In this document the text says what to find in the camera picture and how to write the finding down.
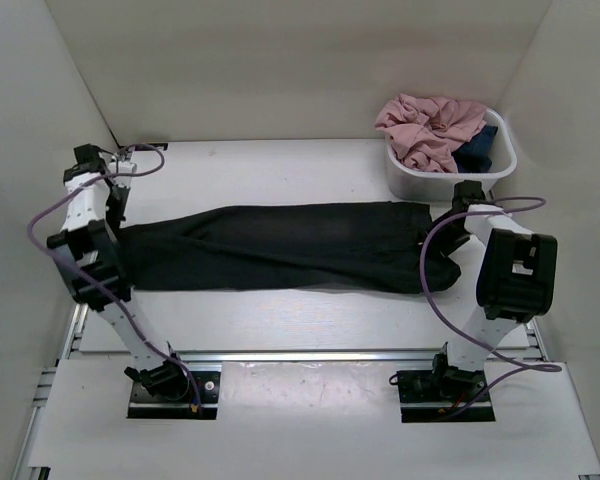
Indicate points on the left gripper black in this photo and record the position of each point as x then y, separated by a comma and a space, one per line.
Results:
116, 216

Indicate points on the aluminium frame rail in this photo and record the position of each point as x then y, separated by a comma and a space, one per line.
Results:
72, 337

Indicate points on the pink crumpled garment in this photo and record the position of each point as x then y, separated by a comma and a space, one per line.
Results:
424, 132

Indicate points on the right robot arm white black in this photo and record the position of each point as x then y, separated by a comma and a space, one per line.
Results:
515, 282

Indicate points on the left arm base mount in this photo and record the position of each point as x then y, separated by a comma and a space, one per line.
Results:
180, 395

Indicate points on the navy blue garment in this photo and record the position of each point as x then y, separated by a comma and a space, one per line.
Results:
473, 156

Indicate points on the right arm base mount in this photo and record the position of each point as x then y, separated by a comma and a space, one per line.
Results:
429, 397

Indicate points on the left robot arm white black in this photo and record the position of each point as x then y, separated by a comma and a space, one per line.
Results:
88, 255

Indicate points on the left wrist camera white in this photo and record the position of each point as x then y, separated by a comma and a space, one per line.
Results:
121, 164

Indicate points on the black trousers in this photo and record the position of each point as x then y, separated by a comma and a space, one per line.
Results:
363, 246

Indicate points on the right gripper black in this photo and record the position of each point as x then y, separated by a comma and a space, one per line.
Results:
441, 249

